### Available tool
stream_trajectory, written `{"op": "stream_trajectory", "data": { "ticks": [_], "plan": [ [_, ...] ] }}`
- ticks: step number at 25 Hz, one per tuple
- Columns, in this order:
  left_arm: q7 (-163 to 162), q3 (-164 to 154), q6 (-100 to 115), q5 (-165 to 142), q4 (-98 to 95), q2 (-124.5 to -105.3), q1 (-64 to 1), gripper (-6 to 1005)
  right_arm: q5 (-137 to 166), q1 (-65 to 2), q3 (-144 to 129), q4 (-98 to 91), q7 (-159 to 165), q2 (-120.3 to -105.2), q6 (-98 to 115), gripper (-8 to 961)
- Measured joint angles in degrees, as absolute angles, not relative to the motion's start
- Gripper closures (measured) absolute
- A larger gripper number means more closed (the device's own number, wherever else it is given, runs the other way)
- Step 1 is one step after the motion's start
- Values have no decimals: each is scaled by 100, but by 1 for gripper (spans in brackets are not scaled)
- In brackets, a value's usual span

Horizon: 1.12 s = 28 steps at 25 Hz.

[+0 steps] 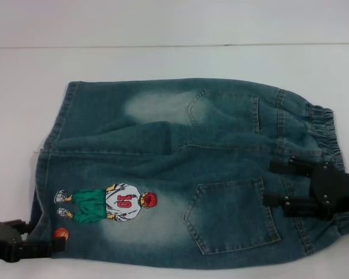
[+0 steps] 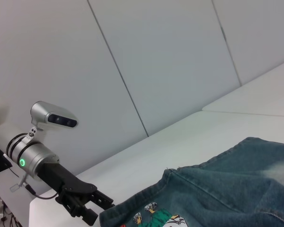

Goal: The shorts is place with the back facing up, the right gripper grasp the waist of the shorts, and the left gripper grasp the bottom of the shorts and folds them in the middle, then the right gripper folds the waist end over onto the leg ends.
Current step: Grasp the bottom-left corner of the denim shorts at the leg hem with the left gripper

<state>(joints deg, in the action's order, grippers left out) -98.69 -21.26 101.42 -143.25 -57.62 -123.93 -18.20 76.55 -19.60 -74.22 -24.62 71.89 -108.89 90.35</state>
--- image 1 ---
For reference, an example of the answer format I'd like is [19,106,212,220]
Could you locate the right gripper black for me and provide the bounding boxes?
[262,155,349,219]

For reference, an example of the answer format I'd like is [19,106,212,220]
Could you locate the blue denim shorts with embroidery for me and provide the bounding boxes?
[29,80,349,264]

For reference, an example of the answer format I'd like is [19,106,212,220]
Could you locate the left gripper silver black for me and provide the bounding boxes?
[0,219,67,264]

